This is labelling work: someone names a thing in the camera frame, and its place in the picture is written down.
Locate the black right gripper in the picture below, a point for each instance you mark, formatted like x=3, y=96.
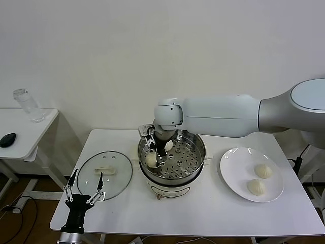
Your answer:
x=160, y=148

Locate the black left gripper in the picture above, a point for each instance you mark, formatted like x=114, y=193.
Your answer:
x=76, y=211

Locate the white steamed baozi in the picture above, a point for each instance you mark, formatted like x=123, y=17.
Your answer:
x=263, y=171
x=169, y=146
x=151, y=160
x=256, y=187

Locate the round glass pot lid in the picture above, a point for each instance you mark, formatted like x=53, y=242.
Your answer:
x=120, y=165

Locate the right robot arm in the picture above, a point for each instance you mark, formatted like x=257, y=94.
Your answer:
x=215, y=114

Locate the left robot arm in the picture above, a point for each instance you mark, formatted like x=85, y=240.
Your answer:
x=69, y=237

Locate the stainless steel steamer basket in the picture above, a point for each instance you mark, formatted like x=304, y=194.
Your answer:
x=182, y=162

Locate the white electric cooking pot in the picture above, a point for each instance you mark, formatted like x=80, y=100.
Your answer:
x=170, y=190

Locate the white round plate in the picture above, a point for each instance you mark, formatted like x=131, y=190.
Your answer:
x=233, y=165

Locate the white side table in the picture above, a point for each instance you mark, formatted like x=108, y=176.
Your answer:
x=23, y=127

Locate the black computer mouse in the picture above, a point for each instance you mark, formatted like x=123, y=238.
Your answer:
x=7, y=140

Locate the clear glass jar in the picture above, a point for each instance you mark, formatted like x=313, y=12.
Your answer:
x=30, y=106

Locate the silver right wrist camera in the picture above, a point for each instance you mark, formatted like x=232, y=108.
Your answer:
x=144, y=130

